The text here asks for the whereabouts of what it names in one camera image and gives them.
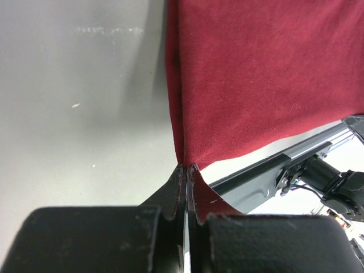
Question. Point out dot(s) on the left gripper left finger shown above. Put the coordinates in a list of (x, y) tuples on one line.
[(144, 238)]

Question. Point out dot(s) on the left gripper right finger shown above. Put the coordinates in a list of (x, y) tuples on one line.
[(222, 239)]

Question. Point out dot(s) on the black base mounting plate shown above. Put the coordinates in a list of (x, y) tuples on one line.
[(251, 187)]

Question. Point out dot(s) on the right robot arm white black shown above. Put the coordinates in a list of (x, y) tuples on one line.
[(341, 191)]

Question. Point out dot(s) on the dark red t-shirt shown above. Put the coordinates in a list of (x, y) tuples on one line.
[(243, 74)]

